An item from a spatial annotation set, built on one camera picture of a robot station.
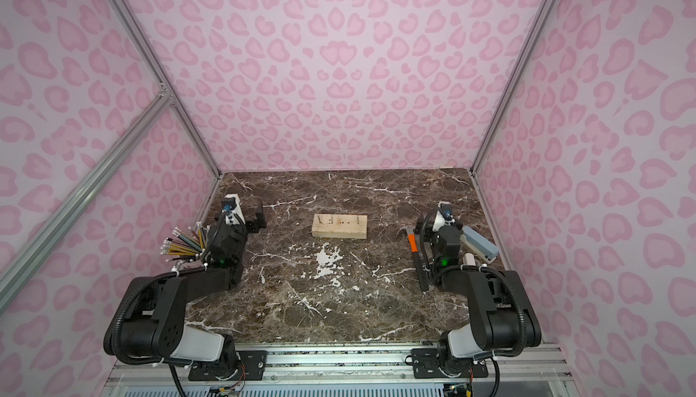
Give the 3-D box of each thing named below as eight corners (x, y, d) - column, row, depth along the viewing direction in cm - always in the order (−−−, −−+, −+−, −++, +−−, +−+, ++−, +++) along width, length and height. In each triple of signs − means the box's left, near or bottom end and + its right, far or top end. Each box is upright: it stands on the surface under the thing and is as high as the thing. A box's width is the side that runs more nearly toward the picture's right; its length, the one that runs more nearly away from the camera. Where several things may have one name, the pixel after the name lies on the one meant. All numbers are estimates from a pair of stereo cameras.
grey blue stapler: (488, 268, 93) (495, 259, 88) (453, 240, 100) (457, 230, 95) (494, 260, 95) (502, 251, 90) (459, 233, 102) (464, 223, 97)
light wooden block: (312, 239, 101) (310, 232, 97) (314, 220, 106) (312, 213, 102) (367, 238, 101) (367, 231, 97) (367, 220, 106) (367, 213, 102)
